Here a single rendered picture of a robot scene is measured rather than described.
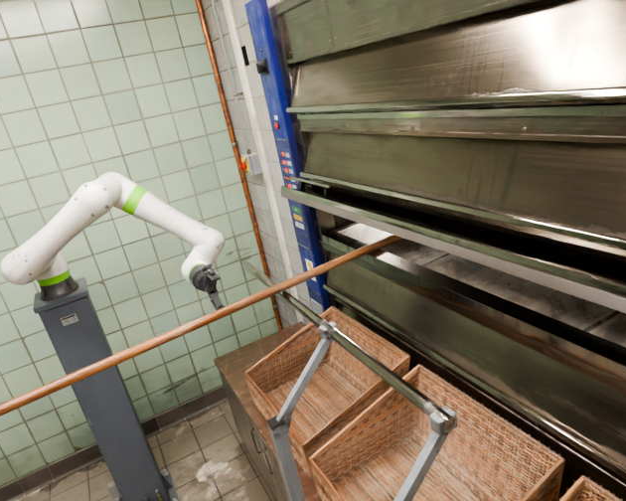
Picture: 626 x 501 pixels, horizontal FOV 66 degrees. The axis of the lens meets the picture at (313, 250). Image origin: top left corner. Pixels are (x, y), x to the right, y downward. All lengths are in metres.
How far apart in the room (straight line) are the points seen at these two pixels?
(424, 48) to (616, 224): 0.63
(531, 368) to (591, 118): 0.65
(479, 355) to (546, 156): 0.63
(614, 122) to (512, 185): 0.26
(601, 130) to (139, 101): 2.21
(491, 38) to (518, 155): 0.26
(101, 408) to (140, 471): 0.40
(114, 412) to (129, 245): 0.90
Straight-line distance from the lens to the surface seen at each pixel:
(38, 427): 3.17
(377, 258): 1.75
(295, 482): 1.58
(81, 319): 2.22
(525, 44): 1.11
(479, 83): 1.16
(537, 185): 1.13
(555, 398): 1.36
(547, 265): 0.98
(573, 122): 1.05
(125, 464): 2.58
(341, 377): 2.17
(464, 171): 1.27
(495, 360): 1.45
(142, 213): 1.96
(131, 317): 2.92
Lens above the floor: 1.85
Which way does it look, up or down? 20 degrees down
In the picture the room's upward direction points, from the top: 12 degrees counter-clockwise
